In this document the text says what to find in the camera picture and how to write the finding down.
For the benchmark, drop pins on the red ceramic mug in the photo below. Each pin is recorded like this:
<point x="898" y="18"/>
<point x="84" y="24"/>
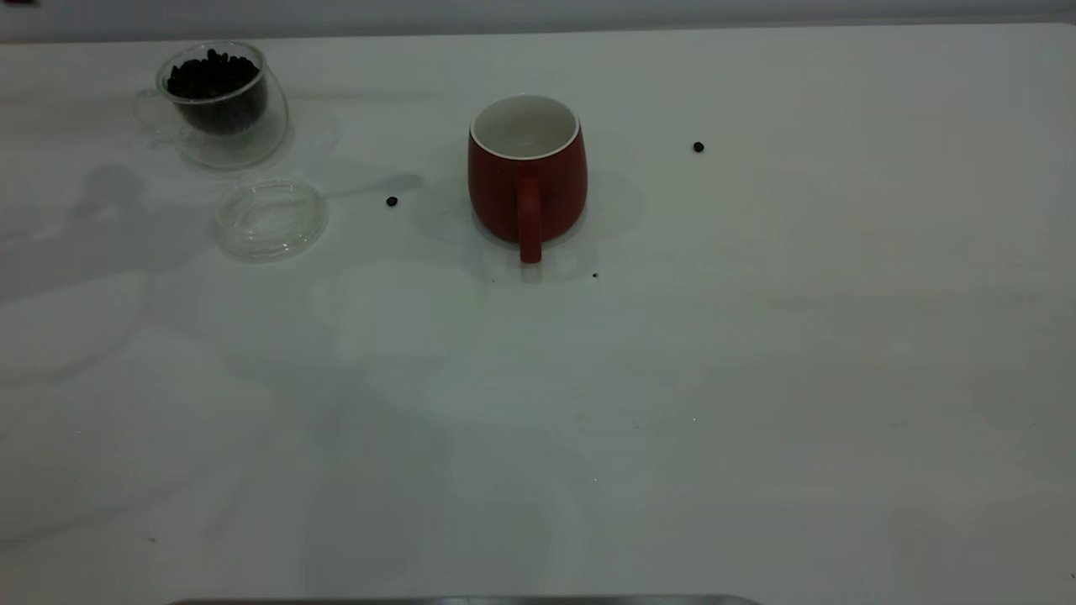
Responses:
<point x="496" y="197"/>

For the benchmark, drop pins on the clear glass saucer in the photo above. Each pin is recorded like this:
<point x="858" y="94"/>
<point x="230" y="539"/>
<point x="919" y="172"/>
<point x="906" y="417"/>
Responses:
<point x="269" y="223"/>

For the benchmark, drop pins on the clear glass cup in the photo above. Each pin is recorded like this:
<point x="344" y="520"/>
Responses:
<point x="273" y="126"/>

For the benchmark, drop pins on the pile of coffee beans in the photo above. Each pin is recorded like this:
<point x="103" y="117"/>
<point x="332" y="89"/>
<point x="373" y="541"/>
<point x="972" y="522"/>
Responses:
<point x="214" y="84"/>

